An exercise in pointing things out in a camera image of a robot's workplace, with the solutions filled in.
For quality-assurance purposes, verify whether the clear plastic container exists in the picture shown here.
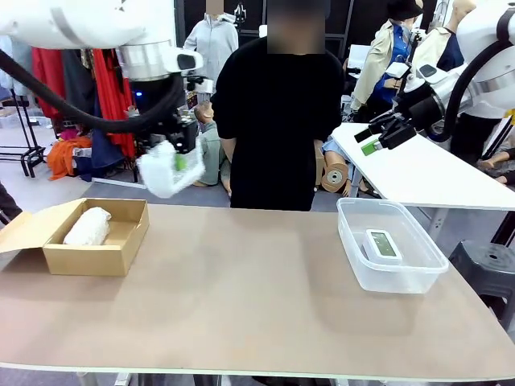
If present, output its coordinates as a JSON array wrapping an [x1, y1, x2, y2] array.
[[336, 196, 450, 294]]

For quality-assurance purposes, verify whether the bubble-wrapped clock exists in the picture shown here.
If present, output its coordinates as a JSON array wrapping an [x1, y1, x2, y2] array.
[[136, 140, 206, 199], [63, 207, 113, 246]]

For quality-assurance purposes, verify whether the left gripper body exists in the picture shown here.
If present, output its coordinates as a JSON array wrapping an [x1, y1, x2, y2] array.
[[167, 117, 199, 155]]

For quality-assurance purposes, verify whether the black left arm hose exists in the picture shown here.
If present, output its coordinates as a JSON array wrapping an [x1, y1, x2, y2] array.
[[0, 50, 186, 133]]

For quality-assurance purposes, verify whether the black clothes rack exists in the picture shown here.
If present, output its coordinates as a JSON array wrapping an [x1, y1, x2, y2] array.
[[0, 88, 46, 178]]

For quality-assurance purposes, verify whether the black plastic stool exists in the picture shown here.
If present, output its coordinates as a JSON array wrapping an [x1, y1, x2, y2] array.
[[448, 240, 515, 318]]

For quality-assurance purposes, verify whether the brown cardboard spool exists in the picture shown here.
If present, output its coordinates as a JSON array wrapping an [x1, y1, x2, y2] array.
[[320, 160, 350, 195]]

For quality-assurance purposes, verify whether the person in black dress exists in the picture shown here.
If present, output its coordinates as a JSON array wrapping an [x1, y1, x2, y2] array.
[[210, 0, 345, 212]]

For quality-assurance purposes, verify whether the red hanging garment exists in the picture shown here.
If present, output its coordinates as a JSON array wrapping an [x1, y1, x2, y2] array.
[[31, 47, 68, 120], [93, 47, 136, 160]]

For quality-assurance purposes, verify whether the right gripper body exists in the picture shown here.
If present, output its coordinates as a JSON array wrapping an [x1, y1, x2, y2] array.
[[372, 95, 446, 150]]

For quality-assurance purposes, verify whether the person in grey hoodie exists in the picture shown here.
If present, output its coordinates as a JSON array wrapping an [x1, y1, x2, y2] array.
[[183, 0, 241, 89]]

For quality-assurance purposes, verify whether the white digital clock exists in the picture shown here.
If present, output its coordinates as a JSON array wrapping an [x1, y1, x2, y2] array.
[[361, 228, 404, 265]]

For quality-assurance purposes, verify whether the black right arm hose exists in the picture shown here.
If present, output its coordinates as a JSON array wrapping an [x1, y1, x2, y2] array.
[[436, 39, 515, 142]]

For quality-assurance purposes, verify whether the black arm hose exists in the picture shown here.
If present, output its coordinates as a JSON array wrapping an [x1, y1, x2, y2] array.
[[436, 39, 515, 142], [0, 50, 186, 133]]

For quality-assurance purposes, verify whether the brown cardboard box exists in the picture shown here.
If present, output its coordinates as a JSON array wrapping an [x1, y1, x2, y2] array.
[[0, 197, 150, 277]]

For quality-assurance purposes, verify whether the white background table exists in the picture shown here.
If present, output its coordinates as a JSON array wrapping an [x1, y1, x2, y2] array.
[[330, 122, 515, 242]]

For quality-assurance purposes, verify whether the mannequin in tan jacket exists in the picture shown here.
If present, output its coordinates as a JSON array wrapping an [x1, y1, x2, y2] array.
[[418, 0, 480, 73]]

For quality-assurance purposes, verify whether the mannequin in beige coat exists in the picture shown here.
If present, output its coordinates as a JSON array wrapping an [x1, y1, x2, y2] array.
[[349, 0, 427, 113]]

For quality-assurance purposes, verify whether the orange cloth pile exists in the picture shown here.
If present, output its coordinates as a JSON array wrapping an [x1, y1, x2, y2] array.
[[47, 136, 93, 182]]

